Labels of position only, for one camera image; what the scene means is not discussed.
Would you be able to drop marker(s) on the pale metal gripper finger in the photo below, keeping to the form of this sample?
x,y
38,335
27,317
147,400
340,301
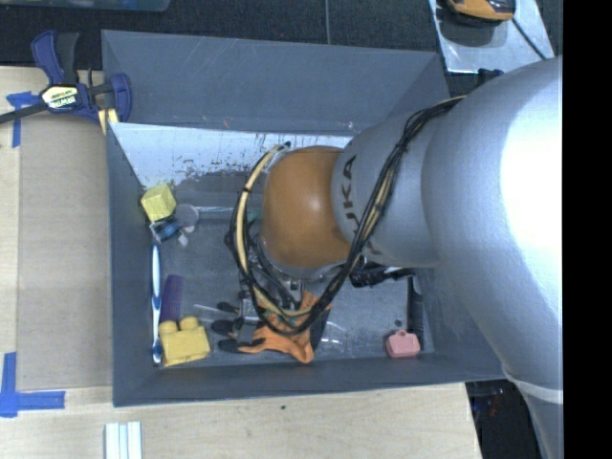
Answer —
x,y
249,310
245,334

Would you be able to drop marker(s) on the yellow toy brick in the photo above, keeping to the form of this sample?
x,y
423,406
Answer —
x,y
184,344

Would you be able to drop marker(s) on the purple comb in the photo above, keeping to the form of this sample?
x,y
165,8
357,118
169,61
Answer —
x,y
171,299

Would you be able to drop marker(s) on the white and blue toothbrush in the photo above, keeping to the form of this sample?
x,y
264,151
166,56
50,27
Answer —
x,y
156,280

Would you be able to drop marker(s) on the grey round disc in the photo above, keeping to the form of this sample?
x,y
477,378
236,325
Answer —
x,y
187,215

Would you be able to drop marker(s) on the blue and black small toy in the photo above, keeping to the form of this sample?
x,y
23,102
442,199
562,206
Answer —
x,y
166,231

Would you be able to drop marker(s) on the pink toy suitcase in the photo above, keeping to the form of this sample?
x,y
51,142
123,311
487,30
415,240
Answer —
x,y
402,344

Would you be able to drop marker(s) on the yellow cube block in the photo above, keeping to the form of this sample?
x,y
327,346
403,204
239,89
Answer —
x,y
159,203

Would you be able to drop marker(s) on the pale wood board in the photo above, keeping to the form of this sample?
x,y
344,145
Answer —
x,y
62,256

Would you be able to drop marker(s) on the grey metal bin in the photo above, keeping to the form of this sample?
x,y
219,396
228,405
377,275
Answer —
x,y
268,79

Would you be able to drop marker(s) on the black cylinder on white bracket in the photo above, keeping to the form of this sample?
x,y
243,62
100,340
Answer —
x,y
370,275

